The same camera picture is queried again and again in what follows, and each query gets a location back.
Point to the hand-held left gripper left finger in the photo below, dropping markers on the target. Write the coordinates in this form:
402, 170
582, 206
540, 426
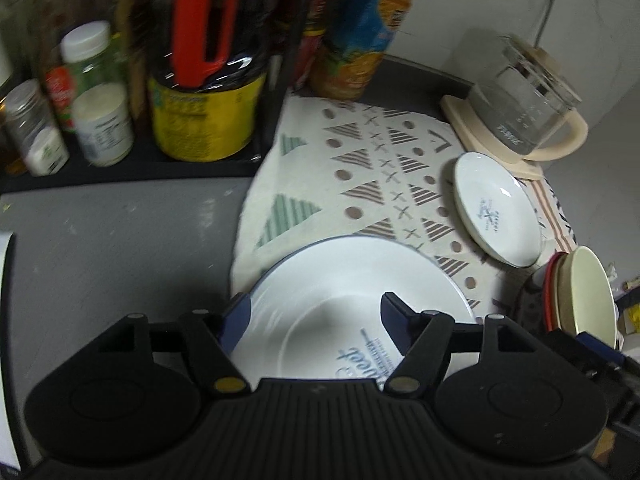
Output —
235, 317

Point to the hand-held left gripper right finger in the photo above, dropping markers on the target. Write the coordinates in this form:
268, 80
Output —
395, 320

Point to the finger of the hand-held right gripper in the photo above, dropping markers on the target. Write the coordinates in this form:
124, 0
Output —
595, 346

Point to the pale green bowl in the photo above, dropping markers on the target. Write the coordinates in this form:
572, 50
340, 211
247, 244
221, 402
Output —
592, 290
564, 290

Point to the red and black bowl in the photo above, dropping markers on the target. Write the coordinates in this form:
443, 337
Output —
537, 305

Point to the white plate with script print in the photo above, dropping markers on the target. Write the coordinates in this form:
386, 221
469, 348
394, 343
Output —
320, 285

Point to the white plate with cross print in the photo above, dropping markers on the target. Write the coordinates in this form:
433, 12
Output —
490, 195

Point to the patterned fringed table mat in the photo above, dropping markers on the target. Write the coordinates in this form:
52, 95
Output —
320, 170

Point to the cream kettle base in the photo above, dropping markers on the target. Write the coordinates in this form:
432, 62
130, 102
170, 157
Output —
465, 115

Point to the white lid jar green label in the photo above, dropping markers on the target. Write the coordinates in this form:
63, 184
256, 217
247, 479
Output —
102, 125

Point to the orange juice bottle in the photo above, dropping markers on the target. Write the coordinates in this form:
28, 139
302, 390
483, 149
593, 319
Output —
360, 50

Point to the small silver lid spice jar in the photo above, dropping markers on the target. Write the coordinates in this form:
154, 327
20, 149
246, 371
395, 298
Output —
37, 130

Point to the white cap bottle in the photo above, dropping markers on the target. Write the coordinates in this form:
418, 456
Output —
90, 50

